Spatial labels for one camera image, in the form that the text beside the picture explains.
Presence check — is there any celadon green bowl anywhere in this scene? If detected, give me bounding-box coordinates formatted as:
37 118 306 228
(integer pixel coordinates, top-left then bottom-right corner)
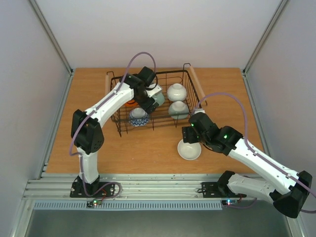
168 101 189 120
152 91 165 107

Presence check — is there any red patterned bowl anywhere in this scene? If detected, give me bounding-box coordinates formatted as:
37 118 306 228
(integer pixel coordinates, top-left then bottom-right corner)
129 108 149 127

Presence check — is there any plain white bottom bowl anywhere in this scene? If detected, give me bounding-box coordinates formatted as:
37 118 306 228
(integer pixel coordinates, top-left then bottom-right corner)
177 140 201 160

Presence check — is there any orange bowl white inside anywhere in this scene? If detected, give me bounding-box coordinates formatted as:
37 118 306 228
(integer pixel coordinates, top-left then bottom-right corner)
125 100 138 107

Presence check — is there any white ceramic bowl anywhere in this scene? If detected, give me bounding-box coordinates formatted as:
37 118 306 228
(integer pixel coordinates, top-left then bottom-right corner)
167 83 187 102

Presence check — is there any black wire dish rack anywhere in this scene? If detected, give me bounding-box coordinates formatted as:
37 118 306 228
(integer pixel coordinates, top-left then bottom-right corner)
111 63 203 136

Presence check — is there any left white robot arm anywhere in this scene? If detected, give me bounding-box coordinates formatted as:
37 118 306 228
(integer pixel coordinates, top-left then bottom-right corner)
71 67 161 197

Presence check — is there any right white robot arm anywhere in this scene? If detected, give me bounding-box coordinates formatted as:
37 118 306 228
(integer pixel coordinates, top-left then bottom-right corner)
182 112 313 218

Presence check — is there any right small circuit board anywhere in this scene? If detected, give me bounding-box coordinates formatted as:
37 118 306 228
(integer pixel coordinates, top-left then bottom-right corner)
222 199 238 206

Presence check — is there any small circuit board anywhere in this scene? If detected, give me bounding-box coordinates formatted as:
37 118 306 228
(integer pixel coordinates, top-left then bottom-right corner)
86 200 102 208
222 199 238 206

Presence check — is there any left small circuit board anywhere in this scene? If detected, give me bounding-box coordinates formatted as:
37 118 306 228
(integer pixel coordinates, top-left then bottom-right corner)
86 200 102 208

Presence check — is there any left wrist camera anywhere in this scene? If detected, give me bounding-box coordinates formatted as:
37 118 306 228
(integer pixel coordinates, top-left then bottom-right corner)
146 84 162 98

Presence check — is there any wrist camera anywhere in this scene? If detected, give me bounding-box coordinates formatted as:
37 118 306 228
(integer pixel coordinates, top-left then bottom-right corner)
193 108 205 115
146 84 162 98

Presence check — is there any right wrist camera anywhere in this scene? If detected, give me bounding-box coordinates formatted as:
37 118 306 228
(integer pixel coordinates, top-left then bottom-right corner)
193 108 205 115

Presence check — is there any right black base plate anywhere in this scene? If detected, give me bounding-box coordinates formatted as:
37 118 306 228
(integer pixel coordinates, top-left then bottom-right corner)
198 182 247 198

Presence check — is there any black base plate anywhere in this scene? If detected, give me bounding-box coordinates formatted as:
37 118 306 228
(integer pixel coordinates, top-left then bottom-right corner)
70 182 116 198
198 182 247 198

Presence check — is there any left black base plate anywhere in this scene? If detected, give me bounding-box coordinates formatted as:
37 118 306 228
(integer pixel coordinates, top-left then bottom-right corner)
70 182 116 198

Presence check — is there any aluminium rail frame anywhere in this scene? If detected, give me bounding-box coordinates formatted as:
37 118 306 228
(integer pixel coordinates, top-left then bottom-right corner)
22 161 221 200

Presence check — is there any blue slotted cable duct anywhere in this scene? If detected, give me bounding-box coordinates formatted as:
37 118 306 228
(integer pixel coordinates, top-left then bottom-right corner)
34 200 222 211

